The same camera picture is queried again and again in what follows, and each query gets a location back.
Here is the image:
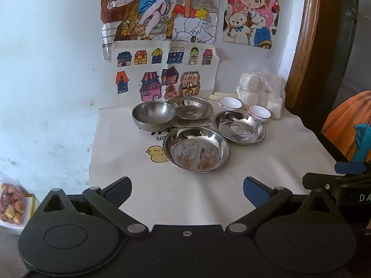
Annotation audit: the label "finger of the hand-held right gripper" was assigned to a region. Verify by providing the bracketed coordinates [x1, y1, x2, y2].
[334, 161, 371, 176]
[302, 172, 348, 194]

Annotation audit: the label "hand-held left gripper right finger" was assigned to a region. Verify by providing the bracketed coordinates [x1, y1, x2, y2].
[227, 176, 346, 236]

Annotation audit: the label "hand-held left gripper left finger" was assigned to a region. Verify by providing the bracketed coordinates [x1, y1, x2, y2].
[35, 176, 149, 237]

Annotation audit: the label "shallow steel plate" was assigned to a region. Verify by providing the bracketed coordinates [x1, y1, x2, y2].
[166, 95, 213, 121]
[163, 126, 231, 173]
[213, 110, 266, 145]

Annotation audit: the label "white bowl with red rim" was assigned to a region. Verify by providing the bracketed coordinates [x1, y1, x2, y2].
[218, 96, 243, 112]
[247, 105, 272, 123]

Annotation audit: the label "deep steel bowl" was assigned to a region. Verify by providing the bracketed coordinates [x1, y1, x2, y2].
[132, 101, 177, 131]

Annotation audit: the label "orange and blue picture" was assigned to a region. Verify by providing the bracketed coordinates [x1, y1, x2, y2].
[321, 88, 371, 163]

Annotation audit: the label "white printed cloth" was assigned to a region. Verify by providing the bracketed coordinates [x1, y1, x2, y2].
[88, 98, 339, 227]

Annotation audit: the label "clear plastic bag of white lumps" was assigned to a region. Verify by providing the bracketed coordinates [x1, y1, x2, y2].
[236, 72, 286, 121]

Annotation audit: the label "white candle stick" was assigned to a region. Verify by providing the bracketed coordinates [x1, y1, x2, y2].
[208, 92, 233, 101]

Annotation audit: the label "bag of red yellow snacks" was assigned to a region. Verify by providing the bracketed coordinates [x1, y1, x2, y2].
[0, 182, 28, 227]

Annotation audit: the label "coloured houses drawing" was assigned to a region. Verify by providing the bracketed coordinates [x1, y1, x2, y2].
[112, 40, 220, 105]

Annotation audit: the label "child with teddy bear drawing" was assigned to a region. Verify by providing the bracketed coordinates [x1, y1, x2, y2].
[222, 0, 281, 50]

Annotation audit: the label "girl with fan drawing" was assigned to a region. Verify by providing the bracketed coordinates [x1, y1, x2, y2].
[100, 0, 222, 61]

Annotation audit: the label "curved wooden frame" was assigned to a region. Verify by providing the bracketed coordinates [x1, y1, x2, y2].
[285, 0, 347, 132]

